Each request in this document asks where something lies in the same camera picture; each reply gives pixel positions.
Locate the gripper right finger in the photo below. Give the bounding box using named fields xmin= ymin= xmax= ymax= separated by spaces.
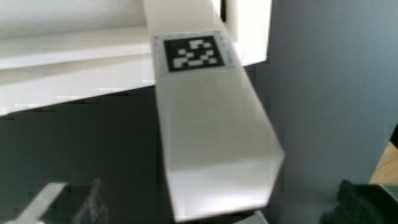
xmin=332 ymin=180 xmax=398 ymax=224

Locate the white desk top tray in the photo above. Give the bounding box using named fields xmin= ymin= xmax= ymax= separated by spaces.
xmin=0 ymin=0 xmax=272 ymax=70

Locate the white front wall fence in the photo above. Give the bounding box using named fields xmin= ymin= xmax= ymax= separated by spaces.
xmin=0 ymin=54 xmax=154 ymax=116

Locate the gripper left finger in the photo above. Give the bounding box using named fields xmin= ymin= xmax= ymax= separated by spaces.
xmin=5 ymin=180 xmax=110 ymax=224

